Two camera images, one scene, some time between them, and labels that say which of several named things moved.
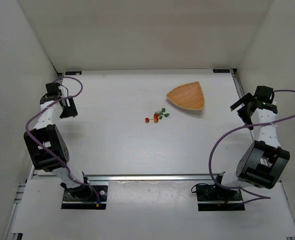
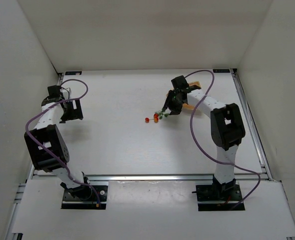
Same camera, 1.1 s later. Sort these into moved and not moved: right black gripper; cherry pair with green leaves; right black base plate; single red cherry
Moved: right black gripper
Not moved: single red cherry; cherry pair with green leaves; right black base plate
